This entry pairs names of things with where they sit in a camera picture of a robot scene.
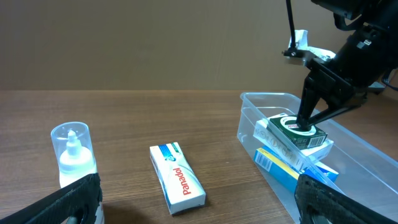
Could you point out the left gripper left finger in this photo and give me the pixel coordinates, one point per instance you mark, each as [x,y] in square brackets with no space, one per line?
[78,202]

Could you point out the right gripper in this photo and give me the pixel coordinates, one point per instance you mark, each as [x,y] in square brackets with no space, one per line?
[343,81]

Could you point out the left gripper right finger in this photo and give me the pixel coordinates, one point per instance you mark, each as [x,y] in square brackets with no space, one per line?
[319,203]

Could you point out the green Zam-Buk ointment box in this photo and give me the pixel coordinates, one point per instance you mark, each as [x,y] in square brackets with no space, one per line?
[302,139]

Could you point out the small clear spray bottle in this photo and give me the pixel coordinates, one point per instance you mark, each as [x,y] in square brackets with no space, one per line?
[74,151]

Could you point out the white blue medicine box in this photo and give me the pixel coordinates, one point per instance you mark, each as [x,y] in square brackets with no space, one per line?
[290,155]

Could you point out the blue VapoDrops box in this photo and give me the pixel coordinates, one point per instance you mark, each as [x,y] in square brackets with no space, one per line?
[285,174]

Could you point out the white Panadol box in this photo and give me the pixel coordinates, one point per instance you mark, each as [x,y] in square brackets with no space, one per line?
[182,189]

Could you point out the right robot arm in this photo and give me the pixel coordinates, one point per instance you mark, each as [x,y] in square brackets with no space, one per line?
[352,15]

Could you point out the clear plastic container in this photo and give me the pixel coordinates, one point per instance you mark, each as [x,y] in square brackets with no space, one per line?
[341,160]

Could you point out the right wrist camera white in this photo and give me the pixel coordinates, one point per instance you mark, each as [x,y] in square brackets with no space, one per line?
[302,52]

